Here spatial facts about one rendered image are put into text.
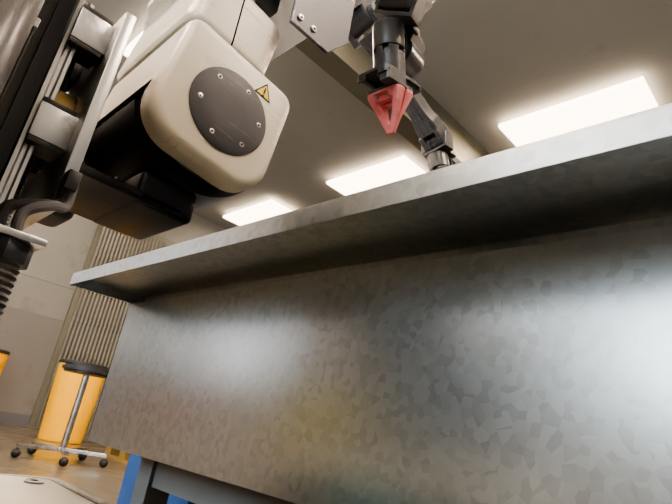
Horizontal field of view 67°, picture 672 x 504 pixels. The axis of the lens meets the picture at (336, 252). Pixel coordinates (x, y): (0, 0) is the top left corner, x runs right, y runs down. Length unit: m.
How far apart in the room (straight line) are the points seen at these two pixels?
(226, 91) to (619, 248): 0.47
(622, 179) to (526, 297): 0.17
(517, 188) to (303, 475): 0.50
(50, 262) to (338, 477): 6.93
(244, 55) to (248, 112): 0.07
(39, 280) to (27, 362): 1.02
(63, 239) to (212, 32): 7.03
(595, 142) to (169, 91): 0.42
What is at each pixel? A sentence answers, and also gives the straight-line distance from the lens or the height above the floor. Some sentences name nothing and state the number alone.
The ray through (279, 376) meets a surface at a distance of 0.87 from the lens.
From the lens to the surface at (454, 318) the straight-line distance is 0.68.
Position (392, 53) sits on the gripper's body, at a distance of 0.93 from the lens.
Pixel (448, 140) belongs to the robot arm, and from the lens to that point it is 1.46.
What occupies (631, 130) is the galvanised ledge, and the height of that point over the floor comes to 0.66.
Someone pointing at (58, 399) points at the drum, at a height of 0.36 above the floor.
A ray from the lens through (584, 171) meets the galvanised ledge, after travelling 0.57.
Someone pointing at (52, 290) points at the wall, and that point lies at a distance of 7.49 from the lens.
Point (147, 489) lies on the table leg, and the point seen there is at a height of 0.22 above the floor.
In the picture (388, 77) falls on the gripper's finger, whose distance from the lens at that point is 0.88.
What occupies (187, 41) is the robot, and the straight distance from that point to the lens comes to 0.63.
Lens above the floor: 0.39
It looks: 20 degrees up
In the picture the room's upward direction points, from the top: 9 degrees clockwise
